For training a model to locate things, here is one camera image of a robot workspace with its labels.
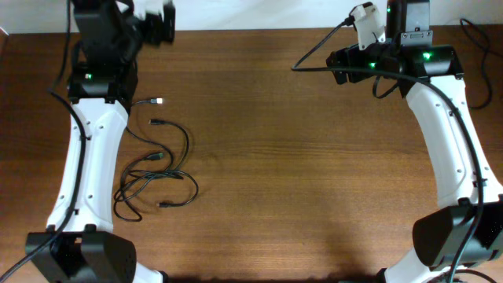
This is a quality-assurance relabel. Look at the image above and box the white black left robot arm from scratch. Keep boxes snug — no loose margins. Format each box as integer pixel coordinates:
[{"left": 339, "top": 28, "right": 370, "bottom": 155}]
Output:
[{"left": 25, "top": 1, "right": 175, "bottom": 282}]

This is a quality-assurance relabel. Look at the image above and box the black USB cable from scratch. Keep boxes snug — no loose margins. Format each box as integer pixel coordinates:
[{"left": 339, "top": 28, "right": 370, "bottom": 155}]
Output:
[
  {"left": 112, "top": 118, "right": 190, "bottom": 222},
  {"left": 458, "top": 17, "right": 494, "bottom": 111},
  {"left": 116, "top": 97, "right": 199, "bottom": 208}
]

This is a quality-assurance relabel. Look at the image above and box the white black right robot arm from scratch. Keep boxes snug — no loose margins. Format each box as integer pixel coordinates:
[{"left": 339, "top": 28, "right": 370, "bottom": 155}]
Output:
[{"left": 326, "top": 1, "right": 502, "bottom": 282}]

